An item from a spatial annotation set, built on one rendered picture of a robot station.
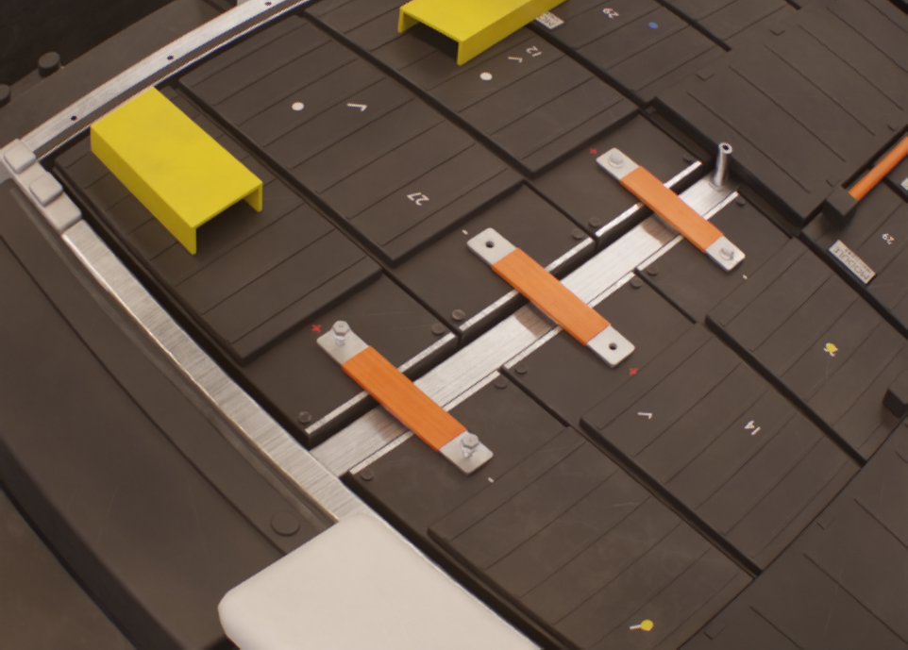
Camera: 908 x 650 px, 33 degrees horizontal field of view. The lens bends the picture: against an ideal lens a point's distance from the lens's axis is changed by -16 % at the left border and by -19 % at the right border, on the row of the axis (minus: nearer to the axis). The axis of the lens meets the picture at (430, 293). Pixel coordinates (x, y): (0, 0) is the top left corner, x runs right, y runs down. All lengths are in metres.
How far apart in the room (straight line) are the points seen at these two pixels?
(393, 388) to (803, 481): 0.32
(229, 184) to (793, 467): 0.48
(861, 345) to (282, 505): 0.51
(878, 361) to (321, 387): 0.45
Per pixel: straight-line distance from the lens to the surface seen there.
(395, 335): 1.28
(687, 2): 1.61
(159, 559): 1.03
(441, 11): 1.49
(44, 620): 1.14
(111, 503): 1.06
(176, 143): 1.36
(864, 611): 1.17
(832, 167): 1.47
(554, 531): 1.17
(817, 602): 1.17
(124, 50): 1.71
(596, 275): 1.35
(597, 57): 1.51
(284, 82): 1.45
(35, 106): 1.66
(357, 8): 1.54
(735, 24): 1.60
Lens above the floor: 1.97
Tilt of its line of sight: 48 degrees down
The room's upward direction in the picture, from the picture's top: 6 degrees clockwise
